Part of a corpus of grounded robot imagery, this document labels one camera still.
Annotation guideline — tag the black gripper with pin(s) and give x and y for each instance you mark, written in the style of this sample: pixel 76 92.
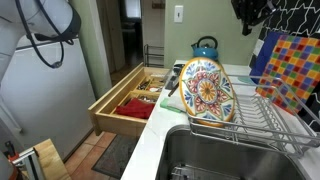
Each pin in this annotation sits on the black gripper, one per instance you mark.
pixel 252 12

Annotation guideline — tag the colourful floral ceramic plate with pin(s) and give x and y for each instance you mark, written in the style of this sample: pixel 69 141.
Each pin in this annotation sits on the colourful floral ceramic plate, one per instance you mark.
pixel 207 92

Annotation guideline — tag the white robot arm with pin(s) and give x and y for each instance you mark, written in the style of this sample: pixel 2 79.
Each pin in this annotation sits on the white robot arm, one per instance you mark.
pixel 44 20

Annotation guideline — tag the blue tea kettle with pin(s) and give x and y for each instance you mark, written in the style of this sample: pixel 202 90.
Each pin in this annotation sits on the blue tea kettle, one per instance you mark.
pixel 205 50

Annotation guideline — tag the green white sponge cloth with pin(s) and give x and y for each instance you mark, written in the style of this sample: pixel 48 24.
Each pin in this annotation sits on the green white sponge cloth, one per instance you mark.
pixel 174 104

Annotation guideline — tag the red cloth in drawer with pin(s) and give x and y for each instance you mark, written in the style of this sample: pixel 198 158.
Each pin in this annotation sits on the red cloth in drawer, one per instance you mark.
pixel 136 108

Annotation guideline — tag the open wooden cutlery drawer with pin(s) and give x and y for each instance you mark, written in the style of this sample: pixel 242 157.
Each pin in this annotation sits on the open wooden cutlery drawer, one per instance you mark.
pixel 143 83

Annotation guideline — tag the stainless steel sink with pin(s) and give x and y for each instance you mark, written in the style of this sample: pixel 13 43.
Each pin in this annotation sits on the stainless steel sink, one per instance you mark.
pixel 190 157

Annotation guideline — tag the dark floor mat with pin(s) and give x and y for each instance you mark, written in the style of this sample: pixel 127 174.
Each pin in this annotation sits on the dark floor mat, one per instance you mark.
pixel 115 158

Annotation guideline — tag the white refrigerator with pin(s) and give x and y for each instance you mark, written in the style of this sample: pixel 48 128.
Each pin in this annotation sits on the white refrigerator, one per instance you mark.
pixel 49 103

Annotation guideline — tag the wooden board with clamp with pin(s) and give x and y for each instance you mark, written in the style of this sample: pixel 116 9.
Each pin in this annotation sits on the wooden board with clamp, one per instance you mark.
pixel 39 162

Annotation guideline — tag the white light switch plate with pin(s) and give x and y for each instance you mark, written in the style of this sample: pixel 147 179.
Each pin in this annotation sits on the white light switch plate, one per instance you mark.
pixel 178 14

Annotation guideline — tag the silver wire dish rack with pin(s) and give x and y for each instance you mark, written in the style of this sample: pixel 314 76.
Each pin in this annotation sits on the silver wire dish rack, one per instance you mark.
pixel 258 122

